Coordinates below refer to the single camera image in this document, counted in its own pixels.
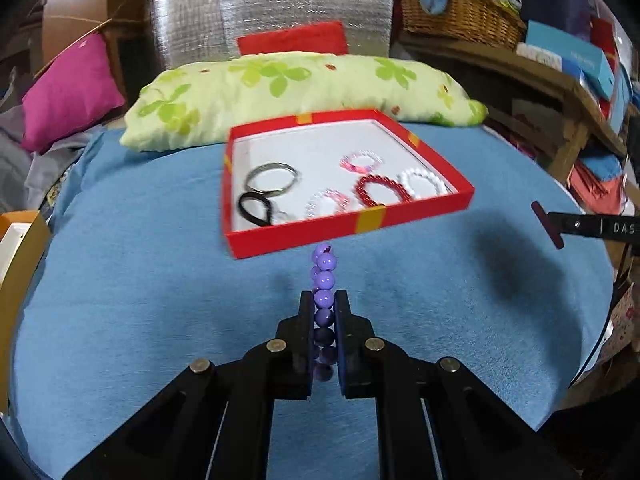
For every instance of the green leaf print pillow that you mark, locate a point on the green leaf print pillow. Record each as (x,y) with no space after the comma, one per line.
(225,95)

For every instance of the brown cardboard box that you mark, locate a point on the brown cardboard box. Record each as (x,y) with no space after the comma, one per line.
(65,30)

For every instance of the red cushion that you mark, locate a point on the red cushion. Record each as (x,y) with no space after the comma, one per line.
(295,40)

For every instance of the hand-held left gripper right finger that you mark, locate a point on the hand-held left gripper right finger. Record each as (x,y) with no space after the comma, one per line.
(342,320)

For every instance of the blue folded cloth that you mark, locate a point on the blue folded cloth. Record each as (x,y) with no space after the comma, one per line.
(605,165)

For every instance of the silver insulation sheet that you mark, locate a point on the silver insulation sheet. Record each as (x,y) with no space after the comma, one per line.
(200,15)

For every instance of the silver bangle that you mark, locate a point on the silver bangle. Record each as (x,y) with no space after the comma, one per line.
(296,178)

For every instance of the white flat box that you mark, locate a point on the white flat box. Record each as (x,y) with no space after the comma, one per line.
(540,55)

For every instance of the orange box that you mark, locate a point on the orange box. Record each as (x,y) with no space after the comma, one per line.
(25,270)

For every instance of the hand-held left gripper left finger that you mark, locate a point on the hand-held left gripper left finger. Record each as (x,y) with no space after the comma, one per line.
(306,320)

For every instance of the floral paper bag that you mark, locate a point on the floral paper bag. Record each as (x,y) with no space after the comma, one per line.
(625,317)

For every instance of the grey clothes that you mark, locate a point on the grey clothes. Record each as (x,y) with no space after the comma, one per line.
(20,160)

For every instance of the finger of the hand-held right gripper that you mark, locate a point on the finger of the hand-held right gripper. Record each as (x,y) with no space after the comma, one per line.
(575,224)

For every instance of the magenta pillow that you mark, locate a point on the magenta pillow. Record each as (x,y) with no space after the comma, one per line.
(70,95)

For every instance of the red cardboard box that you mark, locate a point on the red cardboard box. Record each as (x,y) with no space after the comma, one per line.
(310,150)

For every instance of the wicker basket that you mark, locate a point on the wicker basket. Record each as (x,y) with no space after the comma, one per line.
(460,15)

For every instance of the coral pink cloth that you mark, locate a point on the coral pink cloth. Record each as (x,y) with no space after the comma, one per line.
(595,190)

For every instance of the blue flat box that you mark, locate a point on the blue flat box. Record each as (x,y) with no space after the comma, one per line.
(585,60)

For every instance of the wooden shelf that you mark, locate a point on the wooden shelf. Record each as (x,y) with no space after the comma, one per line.
(550,80)

